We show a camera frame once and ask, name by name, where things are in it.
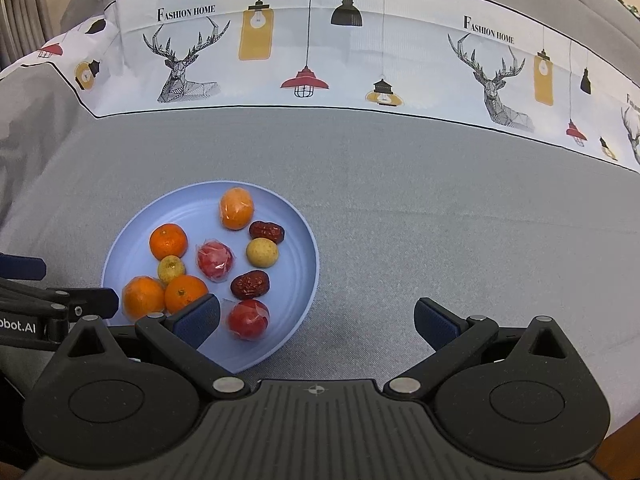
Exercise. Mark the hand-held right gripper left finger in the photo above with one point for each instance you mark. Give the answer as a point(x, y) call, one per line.
point(197, 322)

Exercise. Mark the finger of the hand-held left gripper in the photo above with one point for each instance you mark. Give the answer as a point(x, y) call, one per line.
point(90, 302)
point(22, 266)

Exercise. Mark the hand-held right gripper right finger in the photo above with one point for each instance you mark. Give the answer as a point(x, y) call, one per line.
point(437, 325)

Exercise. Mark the bare orange mandarin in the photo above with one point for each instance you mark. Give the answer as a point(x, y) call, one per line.
point(185, 292)
point(168, 241)

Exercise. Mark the small red apple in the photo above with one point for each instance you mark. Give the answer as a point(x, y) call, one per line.
point(248, 319)
point(215, 260)

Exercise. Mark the plastic-wrapped orange mandarin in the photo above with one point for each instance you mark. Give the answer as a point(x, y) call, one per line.
point(236, 208)
point(144, 299)

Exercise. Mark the small yellow citrus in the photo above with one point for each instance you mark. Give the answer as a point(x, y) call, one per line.
point(171, 269)

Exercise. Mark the dried red date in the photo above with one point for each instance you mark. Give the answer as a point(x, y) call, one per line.
point(267, 231)
point(250, 284)

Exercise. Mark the light blue plate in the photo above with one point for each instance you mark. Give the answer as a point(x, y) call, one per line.
point(282, 305)

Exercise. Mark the pale yellow jujube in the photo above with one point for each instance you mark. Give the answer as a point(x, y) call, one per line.
point(262, 252)

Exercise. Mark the grey printed bed sheet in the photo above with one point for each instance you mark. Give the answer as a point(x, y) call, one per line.
point(400, 210)

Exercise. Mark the grey curtain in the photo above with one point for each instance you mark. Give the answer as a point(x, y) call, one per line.
point(20, 5)

